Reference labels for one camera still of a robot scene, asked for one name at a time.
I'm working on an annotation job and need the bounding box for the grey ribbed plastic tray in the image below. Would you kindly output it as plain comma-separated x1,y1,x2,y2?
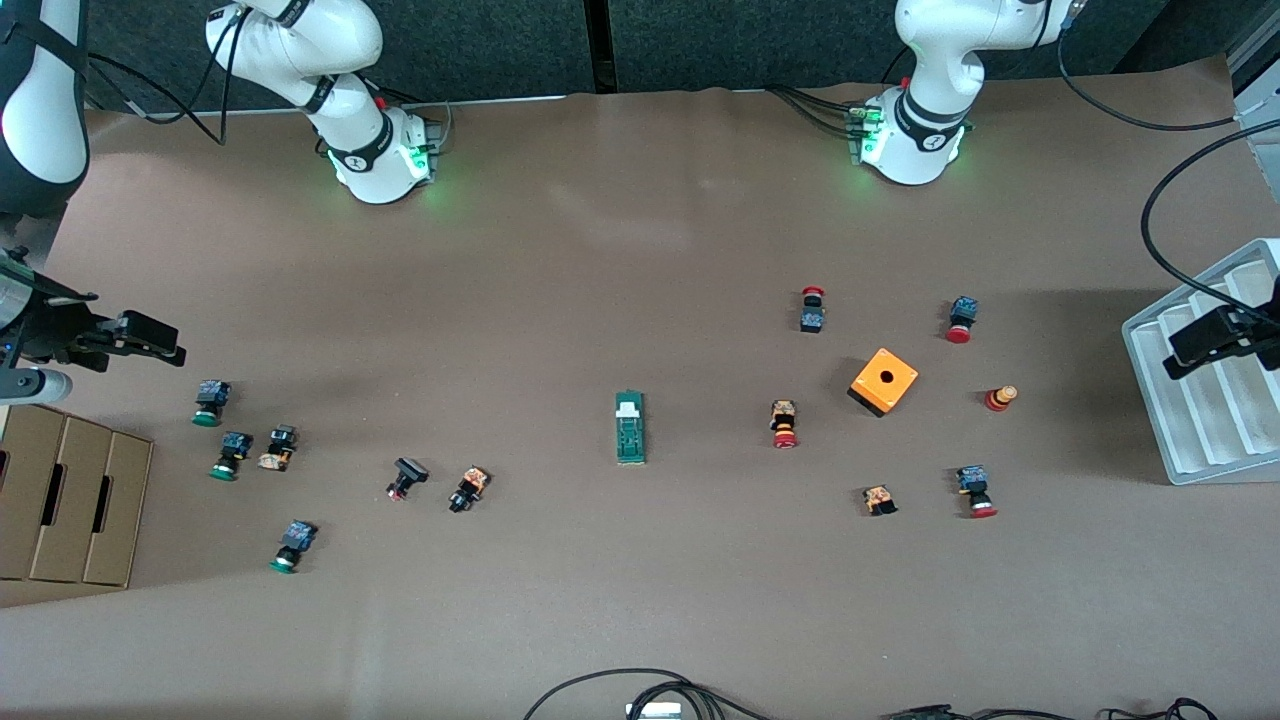
1121,238,1280,487

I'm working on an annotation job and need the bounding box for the green push button blue block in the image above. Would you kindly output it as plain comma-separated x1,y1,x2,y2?
191,379,232,428
208,431,253,482
268,519,319,575

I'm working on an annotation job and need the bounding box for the brown cardboard box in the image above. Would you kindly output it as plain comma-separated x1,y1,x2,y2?
0,400,154,589

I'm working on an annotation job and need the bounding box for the black square button red block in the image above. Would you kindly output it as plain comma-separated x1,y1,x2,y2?
385,457,431,502

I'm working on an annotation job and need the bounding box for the brown paper table cover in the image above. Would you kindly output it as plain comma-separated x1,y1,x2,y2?
0,55,1280,720

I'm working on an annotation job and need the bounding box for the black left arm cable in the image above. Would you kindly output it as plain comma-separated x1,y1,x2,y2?
1058,20,1280,316

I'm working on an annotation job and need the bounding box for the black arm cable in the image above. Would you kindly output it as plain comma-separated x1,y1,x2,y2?
85,10,241,146
1058,20,1280,316

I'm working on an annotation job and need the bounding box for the grey metal frame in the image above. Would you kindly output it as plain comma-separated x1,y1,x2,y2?
1228,20,1280,191

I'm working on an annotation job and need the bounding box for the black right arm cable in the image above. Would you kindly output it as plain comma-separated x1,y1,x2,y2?
85,10,241,146

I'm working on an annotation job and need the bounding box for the orange button enclosure box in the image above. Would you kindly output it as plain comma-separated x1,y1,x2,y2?
847,347,919,418

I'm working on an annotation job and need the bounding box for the black base cable bundle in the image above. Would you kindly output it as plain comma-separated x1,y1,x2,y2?
768,85,866,141

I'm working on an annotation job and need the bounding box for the thin black edge cable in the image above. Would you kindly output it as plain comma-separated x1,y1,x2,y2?
882,698,1219,720

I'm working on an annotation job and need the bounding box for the black vertical panel post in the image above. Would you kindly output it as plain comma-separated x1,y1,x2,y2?
588,0,613,96

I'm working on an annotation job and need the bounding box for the black looped table cable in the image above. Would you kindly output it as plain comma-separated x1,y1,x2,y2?
522,668,776,720

